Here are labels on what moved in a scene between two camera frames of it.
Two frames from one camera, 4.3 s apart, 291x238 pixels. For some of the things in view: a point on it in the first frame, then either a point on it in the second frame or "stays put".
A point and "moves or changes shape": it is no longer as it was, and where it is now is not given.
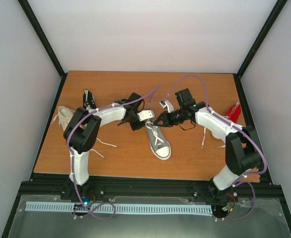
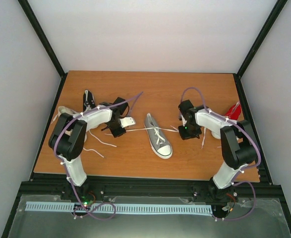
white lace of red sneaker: (224, 146) stays put
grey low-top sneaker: (160, 147) stays put
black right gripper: (167, 121) -> (185, 136)
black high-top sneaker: (88, 102) stays put
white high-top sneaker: (65, 115) stays put
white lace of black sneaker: (86, 103) stays put
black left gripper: (135, 127) -> (116, 134)
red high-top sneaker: (234, 113) stays put
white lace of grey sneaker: (154, 132) moves or changes shape
